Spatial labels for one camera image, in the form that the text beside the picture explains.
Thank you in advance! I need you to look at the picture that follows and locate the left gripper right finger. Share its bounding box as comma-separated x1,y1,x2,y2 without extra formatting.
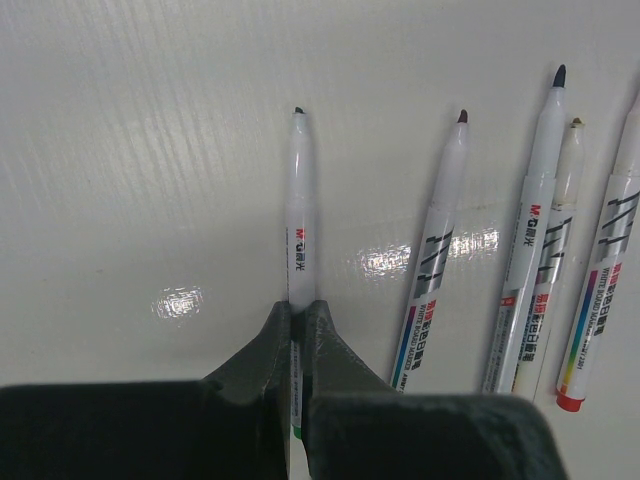
302,301,568,479

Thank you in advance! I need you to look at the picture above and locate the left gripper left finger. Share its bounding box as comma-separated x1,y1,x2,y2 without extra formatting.
1,302,291,479

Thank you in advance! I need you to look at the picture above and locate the green whiteboard marker pen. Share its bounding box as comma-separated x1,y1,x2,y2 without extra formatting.
285,107,316,439

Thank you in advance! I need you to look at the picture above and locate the purple whiteboard marker pen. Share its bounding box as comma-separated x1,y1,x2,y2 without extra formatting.
390,109,469,393

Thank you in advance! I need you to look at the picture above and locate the red whiteboard marker pen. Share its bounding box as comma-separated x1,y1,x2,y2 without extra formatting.
556,101,639,413

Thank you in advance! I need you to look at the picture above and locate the blue whiteboard marker pen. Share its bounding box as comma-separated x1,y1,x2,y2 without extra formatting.
482,64,566,394

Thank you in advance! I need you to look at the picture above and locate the yellow whiteboard marker pen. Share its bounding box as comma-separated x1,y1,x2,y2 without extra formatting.
512,117,585,401

